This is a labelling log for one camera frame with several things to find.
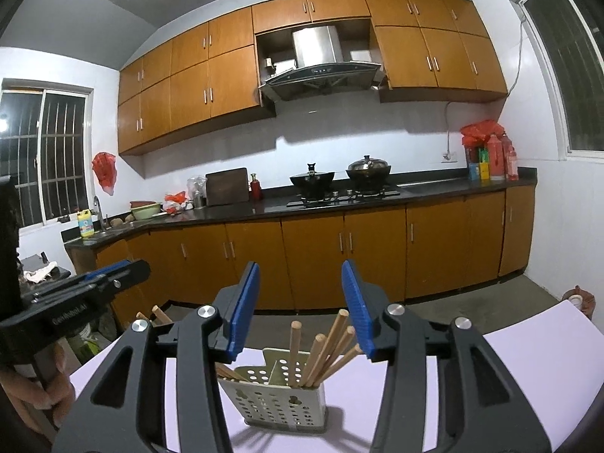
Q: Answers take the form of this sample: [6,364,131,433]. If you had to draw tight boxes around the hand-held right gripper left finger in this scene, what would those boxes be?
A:
[52,260,261,453]

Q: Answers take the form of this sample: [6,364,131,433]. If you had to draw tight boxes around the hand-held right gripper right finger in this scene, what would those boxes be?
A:
[341,259,553,453]

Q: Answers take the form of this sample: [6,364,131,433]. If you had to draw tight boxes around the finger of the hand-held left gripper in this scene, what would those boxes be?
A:
[82,259,152,300]

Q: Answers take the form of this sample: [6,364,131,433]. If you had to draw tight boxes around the pale green perforated utensil holder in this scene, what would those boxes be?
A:
[214,348,327,435]

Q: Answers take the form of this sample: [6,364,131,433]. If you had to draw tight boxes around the person's left hand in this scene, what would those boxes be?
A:
[0,342,77,430]

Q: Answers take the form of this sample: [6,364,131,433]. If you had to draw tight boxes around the white rag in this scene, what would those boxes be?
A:
[23,264,60,285]

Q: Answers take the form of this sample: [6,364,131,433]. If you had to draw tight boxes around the yellow detergent bottle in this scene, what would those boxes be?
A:
[78,208,96,239]

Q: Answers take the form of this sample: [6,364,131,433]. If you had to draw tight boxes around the green basin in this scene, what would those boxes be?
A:
[129,202,162,222]

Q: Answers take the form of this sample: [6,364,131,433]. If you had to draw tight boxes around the wooden lower kitchen cabinets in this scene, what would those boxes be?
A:
[66,184,536,314]

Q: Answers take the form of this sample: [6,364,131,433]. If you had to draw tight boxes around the wooden kitchen cabinets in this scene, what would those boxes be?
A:
[117,0,508,156]
[66,184,536,314]

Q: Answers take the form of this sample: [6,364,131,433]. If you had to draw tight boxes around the hanging red plastic bag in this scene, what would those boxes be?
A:
[92,152,117,196]

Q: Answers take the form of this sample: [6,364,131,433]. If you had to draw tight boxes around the clear plastic bag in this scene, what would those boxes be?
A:
[187,177,208,209]

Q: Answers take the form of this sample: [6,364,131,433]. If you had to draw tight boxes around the gas stove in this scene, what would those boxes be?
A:
[287,188,402,209]

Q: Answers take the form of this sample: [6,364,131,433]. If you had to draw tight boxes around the dark wooden cutting board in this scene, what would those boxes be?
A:
[205,167,249,207]

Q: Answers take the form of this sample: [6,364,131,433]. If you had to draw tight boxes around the black pot with lid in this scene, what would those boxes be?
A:
[289,163,336,199]

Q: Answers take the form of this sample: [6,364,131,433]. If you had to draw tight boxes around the black kitchen countertop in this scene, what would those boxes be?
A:
[63,167,539,248]

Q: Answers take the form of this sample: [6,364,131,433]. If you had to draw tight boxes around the wok with steel lid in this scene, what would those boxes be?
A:
[347,155,392,190]

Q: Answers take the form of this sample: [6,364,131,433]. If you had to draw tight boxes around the barred window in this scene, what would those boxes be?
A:
[0,78,95,232]

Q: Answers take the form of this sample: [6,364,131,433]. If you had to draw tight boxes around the green and yellow carton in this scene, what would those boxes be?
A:
[467,146,492,181]

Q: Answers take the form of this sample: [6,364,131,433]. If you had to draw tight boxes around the tall red plastic bottle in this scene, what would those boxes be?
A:
[501,132,520,181]
[486,133,505,181]

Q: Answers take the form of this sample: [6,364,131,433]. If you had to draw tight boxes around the wooden upper kitchen cabinets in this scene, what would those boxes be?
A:
[117,0,508,156]

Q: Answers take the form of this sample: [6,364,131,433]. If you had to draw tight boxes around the large red plastic bag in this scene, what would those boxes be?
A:
[460,120,505,148]

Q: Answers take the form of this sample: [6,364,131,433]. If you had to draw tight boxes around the brown jar with white cap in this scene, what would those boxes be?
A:
[561,285,596,318]

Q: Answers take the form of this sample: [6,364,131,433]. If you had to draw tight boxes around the steel range hood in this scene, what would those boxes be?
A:
[259,26,383,102]

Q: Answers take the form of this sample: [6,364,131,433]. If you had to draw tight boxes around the white framed window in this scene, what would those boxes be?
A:
[508,0,604,156]

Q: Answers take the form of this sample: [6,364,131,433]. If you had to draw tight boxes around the white wall cable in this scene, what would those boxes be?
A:
[444,19,525,156]

